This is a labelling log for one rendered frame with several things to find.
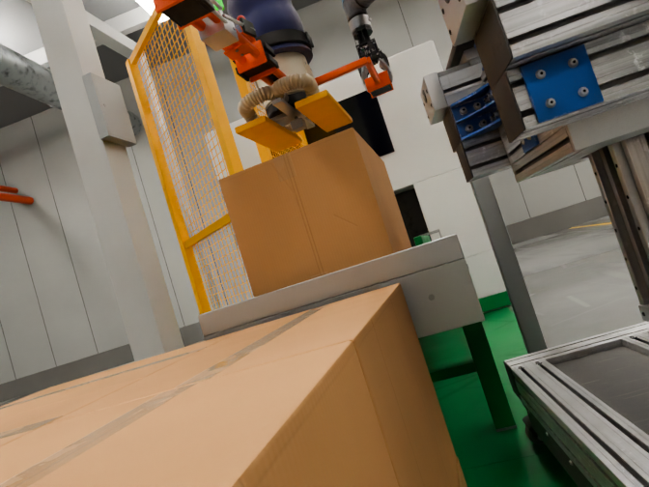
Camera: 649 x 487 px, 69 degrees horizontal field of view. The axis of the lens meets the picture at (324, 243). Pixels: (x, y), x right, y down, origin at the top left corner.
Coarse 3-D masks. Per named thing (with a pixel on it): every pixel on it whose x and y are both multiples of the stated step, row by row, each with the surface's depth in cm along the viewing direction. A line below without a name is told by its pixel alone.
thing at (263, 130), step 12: (252, 120) 135; (264, 120) 134; (240, 132) 136; (252, 132) 139; (264, 132) 143; (276, 132) 147; (288, 132) 152; (264, 144) 154; (276, 144) 159; (288, 144) 163
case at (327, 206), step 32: (352, 128) 121; (288, 160) 126; (320, 160) 124; (352, 160) 121; (224, 192) 131; (256, 192) 128; (288, 192) 126; (320, 192) 124; (352, 192) 122; (384, 192) 146; (256, 224) 128; (288, 224) 126; (320, 224) 124; (352, 224) 122; (384, 224) 120; (256, 256) 129; (288, 256) 126; (320, 256) 124; (352, 256) 122; (256, 288) 129
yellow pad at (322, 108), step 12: (312, 96) 130; (324, 96) 129; (300, 108) 132; (312, 108) 135; (324, 108) 138; (336, 108) 142; (312, 120) 145; (324, 120) 149; (336, 120) 153; (348, 120) 157
